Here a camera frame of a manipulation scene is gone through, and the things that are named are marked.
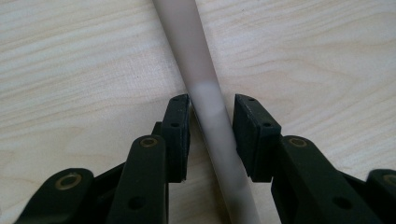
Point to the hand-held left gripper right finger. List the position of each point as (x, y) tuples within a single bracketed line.
[(305, 186)]

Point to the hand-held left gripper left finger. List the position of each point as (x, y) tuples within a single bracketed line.
[(146, 186)]

